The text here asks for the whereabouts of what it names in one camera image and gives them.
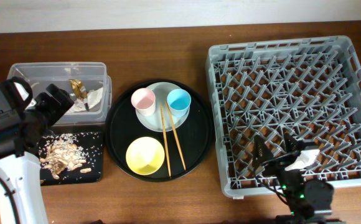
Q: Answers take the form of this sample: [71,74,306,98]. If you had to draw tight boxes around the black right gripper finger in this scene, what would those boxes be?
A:
[252,135,274,168]
[284,133,316,152]

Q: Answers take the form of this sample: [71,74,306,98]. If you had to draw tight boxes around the white wrapper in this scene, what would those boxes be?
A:
[67,88,103,113]

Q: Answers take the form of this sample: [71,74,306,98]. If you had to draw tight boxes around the brown gold snack wrapper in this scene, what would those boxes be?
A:
[70,79,88,100]

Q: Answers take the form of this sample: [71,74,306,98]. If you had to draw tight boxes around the food scraps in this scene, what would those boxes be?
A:
[39,133,103,181]

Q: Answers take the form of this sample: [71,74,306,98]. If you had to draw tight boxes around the yellow bowl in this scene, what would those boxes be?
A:
[126,137,165,175]

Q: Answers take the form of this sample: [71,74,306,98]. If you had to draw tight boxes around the wooden chopstick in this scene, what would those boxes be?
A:
[159,105,172,178]
[166,102,186,170]

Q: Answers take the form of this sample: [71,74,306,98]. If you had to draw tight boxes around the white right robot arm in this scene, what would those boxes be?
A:
[252,133,341,223]

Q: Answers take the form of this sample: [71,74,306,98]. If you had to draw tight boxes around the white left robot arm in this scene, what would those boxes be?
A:
[0,77,73,223]

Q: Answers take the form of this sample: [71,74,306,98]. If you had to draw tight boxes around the grey dishwasher rack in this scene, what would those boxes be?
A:
[205,36,361,199]

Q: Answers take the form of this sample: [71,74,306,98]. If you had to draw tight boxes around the clear plastic bin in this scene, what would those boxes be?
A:
[7,62,112,126]

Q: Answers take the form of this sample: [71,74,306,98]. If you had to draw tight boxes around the black rectangular tray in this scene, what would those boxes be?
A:
[37,126,104,187]

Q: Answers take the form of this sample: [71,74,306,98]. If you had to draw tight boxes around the pink cup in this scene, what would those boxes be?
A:
[131,88,156,116]

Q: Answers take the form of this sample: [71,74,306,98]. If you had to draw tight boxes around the blue cup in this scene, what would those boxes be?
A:
[167,88,191,117]

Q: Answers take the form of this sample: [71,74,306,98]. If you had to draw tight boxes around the black round tray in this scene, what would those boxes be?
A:
[105,80,214,182]

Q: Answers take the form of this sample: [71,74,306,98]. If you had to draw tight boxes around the grey plate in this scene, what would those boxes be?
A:
[135,82,180,132]

